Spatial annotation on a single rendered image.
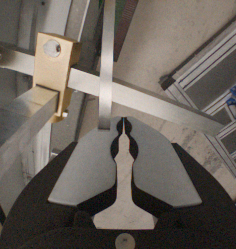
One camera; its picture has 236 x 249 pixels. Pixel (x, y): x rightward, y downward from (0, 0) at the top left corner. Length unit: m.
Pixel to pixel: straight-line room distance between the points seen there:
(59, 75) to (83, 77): 0.03
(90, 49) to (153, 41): 0.75
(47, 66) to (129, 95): 0.12
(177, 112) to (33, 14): 0.42
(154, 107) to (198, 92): 0.76
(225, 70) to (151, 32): 0.51
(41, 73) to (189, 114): 0.24
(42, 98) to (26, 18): 0.31
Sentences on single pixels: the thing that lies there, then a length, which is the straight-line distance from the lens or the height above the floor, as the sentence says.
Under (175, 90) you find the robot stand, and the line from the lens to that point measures 0.89.
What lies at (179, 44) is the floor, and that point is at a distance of 1.09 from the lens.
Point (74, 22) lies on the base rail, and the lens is 0.34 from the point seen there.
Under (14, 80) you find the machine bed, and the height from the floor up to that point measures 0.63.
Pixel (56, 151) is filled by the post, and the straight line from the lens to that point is 0.48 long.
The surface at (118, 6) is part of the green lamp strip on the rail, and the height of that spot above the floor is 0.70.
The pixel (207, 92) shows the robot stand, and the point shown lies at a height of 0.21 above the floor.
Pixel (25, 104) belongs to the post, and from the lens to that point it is 0.19.
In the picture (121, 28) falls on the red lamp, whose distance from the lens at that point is 0.32.
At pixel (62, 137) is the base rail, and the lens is 0.45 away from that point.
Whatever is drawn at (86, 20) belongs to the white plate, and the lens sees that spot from 0.24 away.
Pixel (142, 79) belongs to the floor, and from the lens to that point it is 1.07.
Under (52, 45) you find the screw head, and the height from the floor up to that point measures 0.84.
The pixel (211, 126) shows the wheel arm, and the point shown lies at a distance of 0.29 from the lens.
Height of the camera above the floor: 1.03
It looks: 58 degrees down
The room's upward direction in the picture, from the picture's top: 177 degrees counter-clockwise
